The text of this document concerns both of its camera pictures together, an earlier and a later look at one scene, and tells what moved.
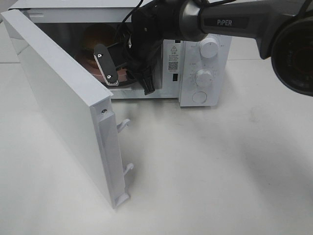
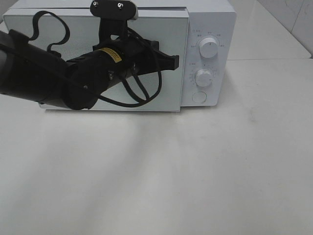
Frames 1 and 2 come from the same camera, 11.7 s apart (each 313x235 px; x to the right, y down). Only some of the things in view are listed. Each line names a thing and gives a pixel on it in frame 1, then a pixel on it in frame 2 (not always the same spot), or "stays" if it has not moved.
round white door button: [199, 97] stays
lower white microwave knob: [203, 78] stays
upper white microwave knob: [209, 47] stays
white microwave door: [81, 103] to [164, 90]
